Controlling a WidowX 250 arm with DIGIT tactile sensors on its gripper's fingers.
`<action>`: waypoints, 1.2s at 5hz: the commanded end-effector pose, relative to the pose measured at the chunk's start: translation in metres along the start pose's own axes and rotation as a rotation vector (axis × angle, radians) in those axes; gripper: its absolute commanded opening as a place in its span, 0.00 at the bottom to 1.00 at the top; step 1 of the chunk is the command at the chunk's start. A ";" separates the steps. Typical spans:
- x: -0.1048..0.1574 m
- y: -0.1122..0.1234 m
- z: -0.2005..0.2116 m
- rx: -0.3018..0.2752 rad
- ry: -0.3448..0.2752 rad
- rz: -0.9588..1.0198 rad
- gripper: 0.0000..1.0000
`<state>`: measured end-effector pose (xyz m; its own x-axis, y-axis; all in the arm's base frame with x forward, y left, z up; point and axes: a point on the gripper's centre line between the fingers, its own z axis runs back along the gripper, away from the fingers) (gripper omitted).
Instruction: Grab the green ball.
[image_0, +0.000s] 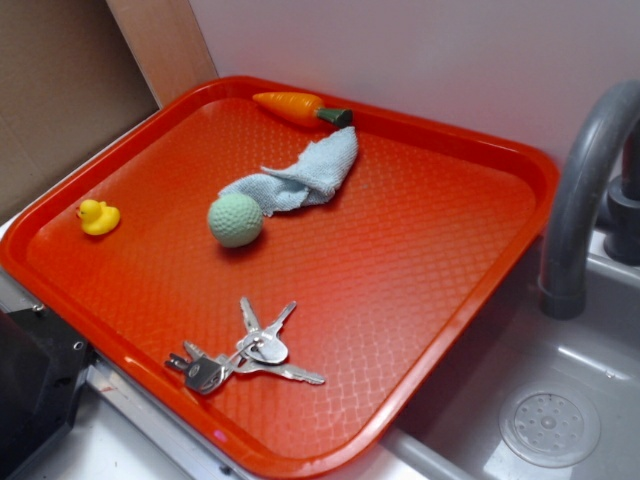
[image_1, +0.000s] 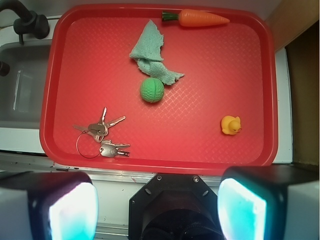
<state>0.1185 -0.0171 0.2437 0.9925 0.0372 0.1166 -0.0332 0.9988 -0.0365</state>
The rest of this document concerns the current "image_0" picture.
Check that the grey plastic sink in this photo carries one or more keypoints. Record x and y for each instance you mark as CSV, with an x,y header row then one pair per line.
x,y
450,428

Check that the red plastic tray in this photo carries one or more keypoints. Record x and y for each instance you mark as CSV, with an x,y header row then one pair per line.
x,y
386,276

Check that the brown cardboard panel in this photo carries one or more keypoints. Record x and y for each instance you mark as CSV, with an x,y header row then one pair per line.
x,y
75,75

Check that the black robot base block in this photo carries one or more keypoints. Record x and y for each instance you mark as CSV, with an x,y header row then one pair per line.
x,y
44,365

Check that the grey faucet spout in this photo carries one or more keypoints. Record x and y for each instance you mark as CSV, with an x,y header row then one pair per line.
x,y
599,185

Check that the silver key bunch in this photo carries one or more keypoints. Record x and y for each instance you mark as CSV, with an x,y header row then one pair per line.
x,y
261,350

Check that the orange toy carrot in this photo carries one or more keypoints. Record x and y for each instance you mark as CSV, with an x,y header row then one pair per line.
x,y
303,109

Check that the light blue cloth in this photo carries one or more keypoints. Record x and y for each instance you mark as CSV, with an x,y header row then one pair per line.
x,y
314,179

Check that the sink drain strainer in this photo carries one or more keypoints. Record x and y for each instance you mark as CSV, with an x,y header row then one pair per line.
x,y
549,425

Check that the yellow rubber duck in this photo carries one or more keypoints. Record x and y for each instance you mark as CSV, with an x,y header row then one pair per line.
x,y
97,217

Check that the green dimpled ball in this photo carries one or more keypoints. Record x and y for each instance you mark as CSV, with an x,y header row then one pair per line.
x,y
235,220

